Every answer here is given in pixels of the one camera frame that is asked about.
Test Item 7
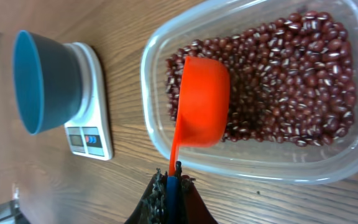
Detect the teal plastic bowl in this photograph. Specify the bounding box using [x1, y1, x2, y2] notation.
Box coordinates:
[12, 30, 82, 134]

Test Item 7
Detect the red measuring scoop blue handle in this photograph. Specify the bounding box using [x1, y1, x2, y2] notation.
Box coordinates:
[166, 56, 230, 223]

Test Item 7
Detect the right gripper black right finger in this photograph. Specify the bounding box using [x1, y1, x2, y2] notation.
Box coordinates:
[175, 161, 218, 224]

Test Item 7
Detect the clear container of red beans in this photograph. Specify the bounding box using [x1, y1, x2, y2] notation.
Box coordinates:
[140, 0, 358, 184]

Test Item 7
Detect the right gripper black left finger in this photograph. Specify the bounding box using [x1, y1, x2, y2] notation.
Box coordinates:
[125, 168, 168, 224]

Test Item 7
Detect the white digital kitchen scale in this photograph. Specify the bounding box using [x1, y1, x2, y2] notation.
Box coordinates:
[64, 42, 114, 161]

